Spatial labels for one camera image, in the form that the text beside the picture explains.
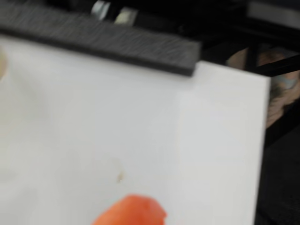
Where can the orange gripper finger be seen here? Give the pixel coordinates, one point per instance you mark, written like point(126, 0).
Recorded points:
point(133, 211)

